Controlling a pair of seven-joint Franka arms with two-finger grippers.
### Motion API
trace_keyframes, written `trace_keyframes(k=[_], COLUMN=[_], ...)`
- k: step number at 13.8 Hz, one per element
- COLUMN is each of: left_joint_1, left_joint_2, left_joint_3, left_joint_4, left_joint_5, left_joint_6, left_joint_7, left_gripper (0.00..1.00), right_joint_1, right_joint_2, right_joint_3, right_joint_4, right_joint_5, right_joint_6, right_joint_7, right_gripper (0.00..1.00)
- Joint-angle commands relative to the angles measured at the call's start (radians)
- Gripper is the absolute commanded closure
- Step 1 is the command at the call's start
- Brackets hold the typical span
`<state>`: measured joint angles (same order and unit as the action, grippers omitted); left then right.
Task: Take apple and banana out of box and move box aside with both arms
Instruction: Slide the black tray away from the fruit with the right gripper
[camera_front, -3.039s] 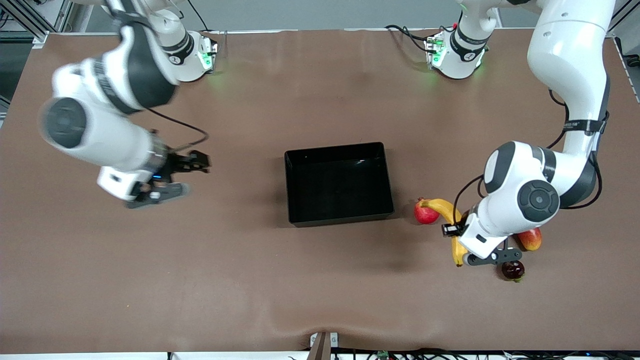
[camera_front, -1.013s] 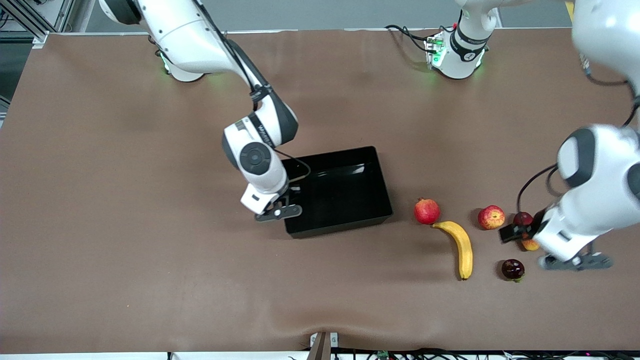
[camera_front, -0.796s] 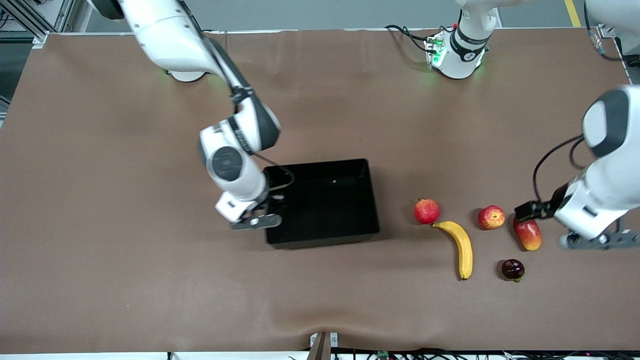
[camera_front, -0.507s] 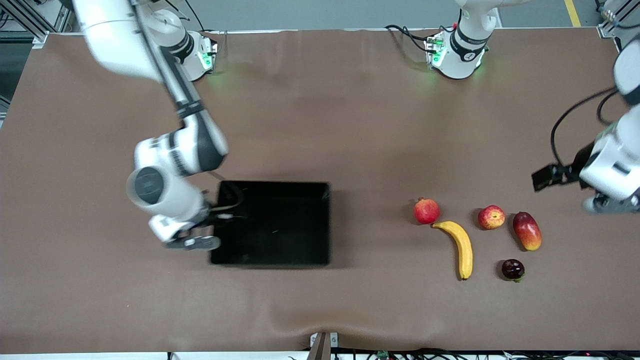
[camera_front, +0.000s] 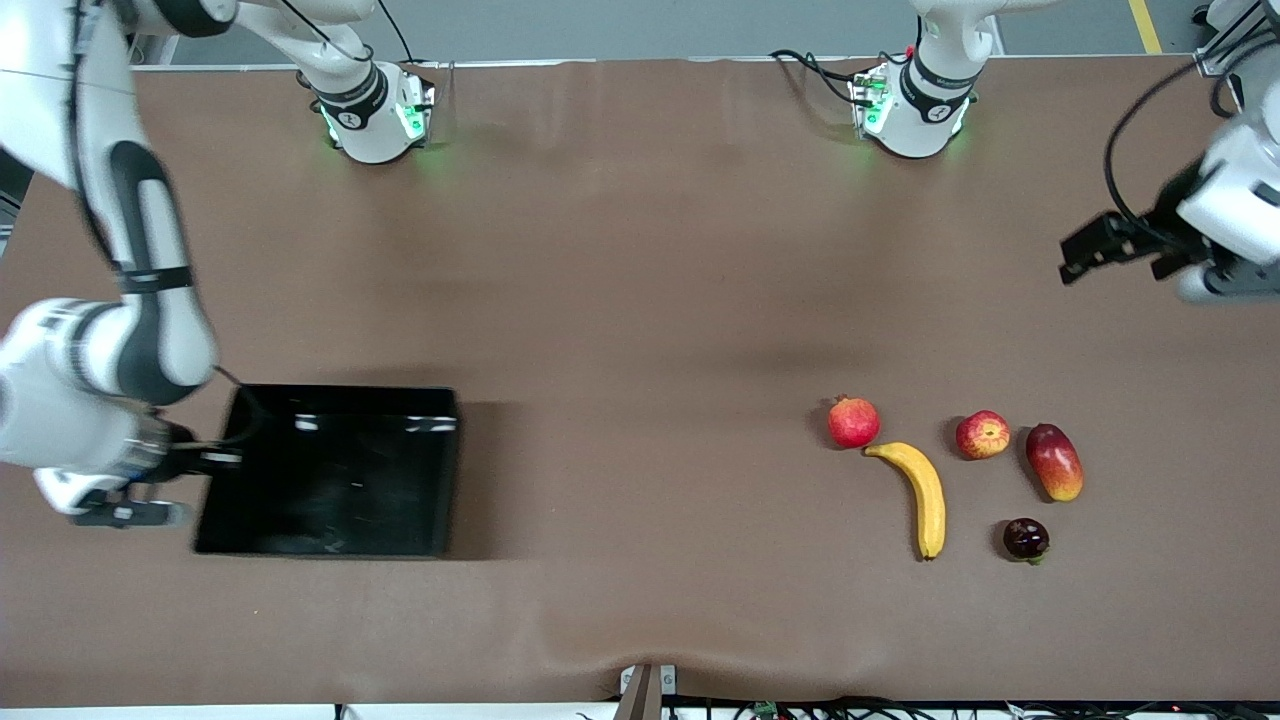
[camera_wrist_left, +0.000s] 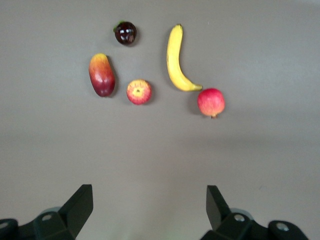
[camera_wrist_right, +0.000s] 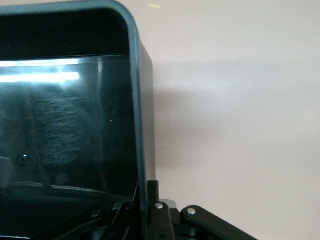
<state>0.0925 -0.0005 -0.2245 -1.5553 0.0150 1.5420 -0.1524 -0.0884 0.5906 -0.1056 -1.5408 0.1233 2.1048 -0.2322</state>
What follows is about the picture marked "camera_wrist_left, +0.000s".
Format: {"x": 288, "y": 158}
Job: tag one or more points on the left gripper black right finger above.
{"x": 220, "y": 212}

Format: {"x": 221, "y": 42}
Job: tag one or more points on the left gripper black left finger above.
{"x": 72, "y": 215}

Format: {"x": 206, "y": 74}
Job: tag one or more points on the red yellow apple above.
{"x": 139, "y": 92}

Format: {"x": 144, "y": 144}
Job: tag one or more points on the yellow banana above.
{"x": 173, "y": 62}

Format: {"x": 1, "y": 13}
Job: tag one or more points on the brown table cover mat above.
{"x": 75, "y": 150}

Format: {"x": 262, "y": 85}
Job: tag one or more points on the red pomegranate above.
{"x": 211, "y": 102}

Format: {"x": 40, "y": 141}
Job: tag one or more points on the red yellow mango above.
{"x": 102, "y": 75}

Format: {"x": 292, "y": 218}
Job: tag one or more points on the dark purple mangosteen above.
{"x": 125, "y": 33}

